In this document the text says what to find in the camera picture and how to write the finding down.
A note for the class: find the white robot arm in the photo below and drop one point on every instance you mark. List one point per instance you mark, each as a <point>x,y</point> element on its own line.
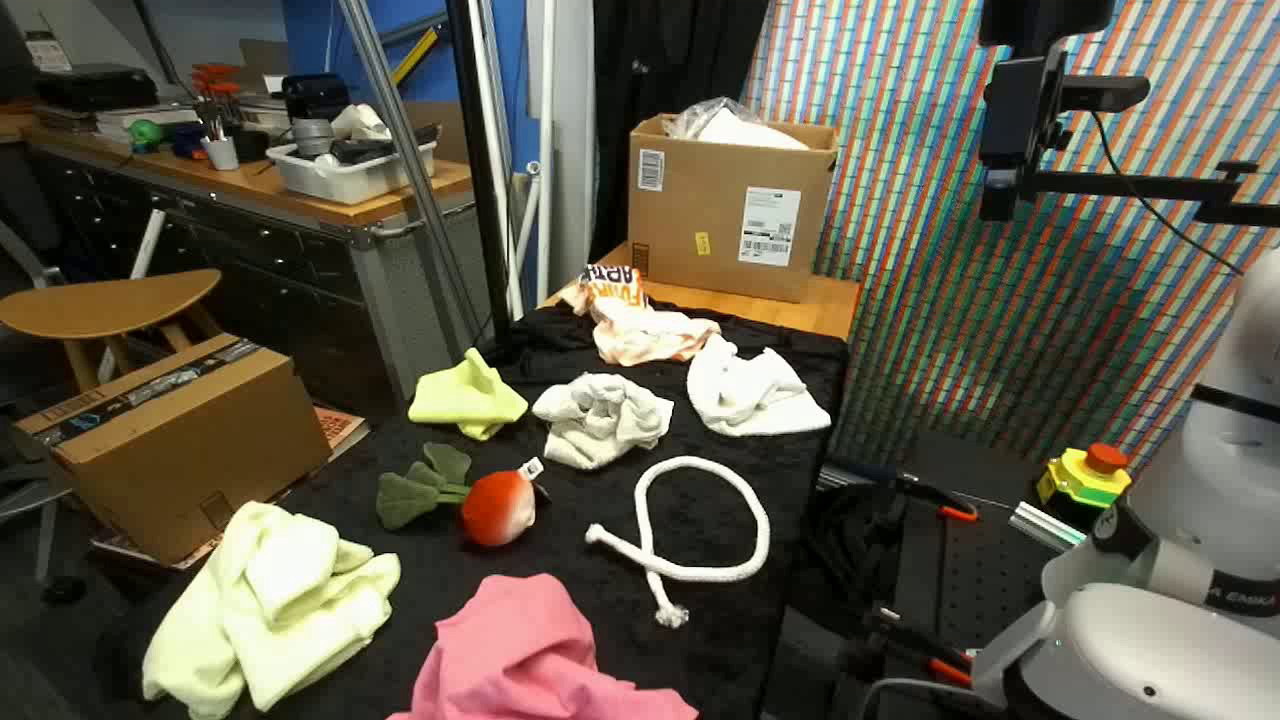
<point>1168,611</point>

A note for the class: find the red radish plush toy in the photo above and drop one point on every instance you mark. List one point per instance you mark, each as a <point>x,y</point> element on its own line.
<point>493,510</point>

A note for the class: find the wooden stool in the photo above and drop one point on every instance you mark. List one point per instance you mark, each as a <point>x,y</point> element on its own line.
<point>96,318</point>

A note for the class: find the white terry towel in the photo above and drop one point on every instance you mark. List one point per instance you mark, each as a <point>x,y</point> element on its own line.
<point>748,394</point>

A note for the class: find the small yellow-green cloth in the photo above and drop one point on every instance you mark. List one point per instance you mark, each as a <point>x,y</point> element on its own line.
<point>469,394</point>

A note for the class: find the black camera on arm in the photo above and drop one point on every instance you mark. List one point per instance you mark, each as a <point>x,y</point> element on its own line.
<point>1035,89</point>

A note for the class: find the peach printed t-shirt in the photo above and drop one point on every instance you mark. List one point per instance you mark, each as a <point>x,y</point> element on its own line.
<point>624,324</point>

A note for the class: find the white crumpled cloth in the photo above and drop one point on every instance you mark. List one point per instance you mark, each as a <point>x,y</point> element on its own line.
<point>597,419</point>

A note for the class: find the cardboard box on table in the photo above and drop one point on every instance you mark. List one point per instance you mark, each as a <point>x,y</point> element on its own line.
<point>724,200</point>

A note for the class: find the yellow emergency stop button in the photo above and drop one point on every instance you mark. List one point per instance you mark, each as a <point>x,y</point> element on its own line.
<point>1089,478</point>

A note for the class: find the pink cloth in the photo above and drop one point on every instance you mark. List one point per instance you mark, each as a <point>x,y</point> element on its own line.
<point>521,648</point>

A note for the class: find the white plastic bin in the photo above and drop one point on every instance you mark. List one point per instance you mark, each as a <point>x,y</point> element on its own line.
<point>344,174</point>

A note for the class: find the black table cloth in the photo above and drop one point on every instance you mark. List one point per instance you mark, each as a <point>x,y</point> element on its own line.
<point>715,661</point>

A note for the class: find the large pale green towel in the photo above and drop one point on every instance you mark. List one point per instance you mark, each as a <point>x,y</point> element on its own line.
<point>272,611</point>

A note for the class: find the wooden workbench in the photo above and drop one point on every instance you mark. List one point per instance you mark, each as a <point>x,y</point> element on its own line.
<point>364,297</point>

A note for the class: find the cardboard box on floor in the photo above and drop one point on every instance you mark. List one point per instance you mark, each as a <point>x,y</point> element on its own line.
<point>167,455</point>

